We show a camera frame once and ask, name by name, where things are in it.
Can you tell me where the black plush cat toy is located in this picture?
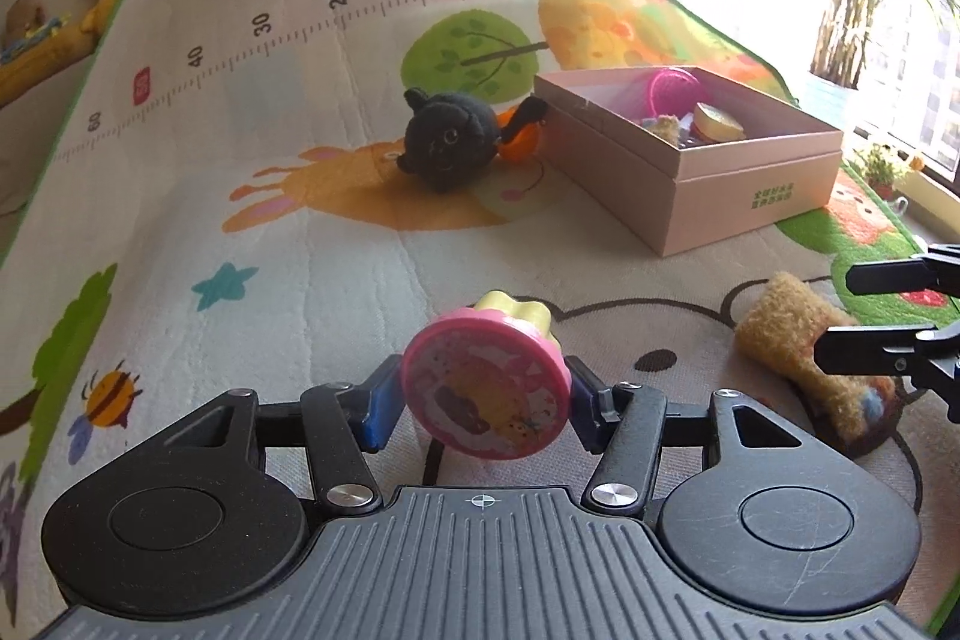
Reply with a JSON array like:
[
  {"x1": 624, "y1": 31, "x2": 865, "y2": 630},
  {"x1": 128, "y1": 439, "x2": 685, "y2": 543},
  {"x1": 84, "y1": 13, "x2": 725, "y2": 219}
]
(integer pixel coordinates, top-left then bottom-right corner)
[{"x1": 395, "y1": 88, "x2": 548, "y2": 193}]

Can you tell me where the small flower pot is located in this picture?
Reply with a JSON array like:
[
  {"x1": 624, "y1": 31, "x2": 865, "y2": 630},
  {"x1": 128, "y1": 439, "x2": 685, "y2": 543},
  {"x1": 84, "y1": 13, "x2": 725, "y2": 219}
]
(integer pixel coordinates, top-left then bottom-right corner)
[{"x1": 859, "y1": 143, "x2": 926, "y2": 216}]

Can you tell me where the tan plush paw glove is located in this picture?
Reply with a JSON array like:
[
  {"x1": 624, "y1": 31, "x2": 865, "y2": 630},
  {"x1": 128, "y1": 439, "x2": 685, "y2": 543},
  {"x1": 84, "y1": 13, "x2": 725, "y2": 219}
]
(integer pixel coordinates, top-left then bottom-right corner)
[
  {"x1": 641, "y1": 113, "x2": 695, "y2": 149},
  {"x1": 732, "y1": 269, "x2": 902, "y2": 453}
]

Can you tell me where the pink plastic basket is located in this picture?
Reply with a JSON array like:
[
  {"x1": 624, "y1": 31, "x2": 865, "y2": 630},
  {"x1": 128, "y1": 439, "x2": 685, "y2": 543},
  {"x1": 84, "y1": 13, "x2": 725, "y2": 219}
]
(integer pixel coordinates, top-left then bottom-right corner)
[{"x1": 646, "y1": 68, "x2": 708, "y2": 120}]

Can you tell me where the yellow plush toy pillow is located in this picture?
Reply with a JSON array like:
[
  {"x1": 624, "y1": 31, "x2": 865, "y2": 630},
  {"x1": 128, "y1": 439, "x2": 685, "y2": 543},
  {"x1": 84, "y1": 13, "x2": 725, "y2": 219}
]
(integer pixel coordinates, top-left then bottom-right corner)
[{"x1": 0, "y1": 0, "x2": 119, "y2": 106}]

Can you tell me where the pink yellow toy cup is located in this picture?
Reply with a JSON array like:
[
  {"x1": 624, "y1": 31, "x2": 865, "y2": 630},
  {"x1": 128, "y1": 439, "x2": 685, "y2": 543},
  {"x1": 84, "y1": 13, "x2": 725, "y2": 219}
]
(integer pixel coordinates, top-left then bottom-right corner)
[{"x1": 400, "y1": 291, "x2": 571, "y2": 459}]

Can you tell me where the pink cardboard box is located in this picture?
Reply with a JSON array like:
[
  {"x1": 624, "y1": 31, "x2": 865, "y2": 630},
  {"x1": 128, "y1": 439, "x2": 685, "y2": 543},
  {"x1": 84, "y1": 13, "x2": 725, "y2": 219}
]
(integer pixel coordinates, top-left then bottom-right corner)
[{"x1": 534, "y1": 67, "x2": 843, "y2": 257}]

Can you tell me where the colourful children's play mat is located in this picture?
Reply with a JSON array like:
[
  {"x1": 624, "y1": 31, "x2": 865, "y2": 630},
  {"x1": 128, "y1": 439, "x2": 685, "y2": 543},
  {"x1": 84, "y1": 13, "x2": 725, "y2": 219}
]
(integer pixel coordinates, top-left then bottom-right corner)
[{"x1": 2, "y1": 0, "x2": 958, "y2": 638}]

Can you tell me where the orange plastic pumpkin toy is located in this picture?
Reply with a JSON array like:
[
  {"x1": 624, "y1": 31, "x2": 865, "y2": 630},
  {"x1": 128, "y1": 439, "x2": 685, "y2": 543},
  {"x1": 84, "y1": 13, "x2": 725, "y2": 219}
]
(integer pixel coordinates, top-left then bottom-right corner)
[{"x1": 496, "y1": 104, "x2": 540, "y2": 164}]

